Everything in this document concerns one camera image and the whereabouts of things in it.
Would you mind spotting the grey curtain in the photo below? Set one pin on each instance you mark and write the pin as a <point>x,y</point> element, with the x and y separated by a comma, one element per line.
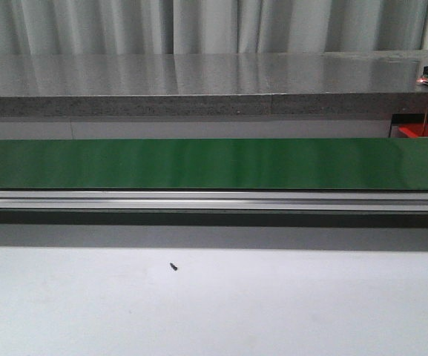
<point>218,27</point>

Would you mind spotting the aluminium conveyor frame rail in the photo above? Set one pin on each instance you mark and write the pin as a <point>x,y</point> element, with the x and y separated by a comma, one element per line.
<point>306,220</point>

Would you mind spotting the grey stone counter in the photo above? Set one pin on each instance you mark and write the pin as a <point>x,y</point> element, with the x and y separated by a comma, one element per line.
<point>246,84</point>

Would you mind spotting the green conveyor belt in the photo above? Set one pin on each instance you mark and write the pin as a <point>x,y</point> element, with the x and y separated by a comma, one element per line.
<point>279,164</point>

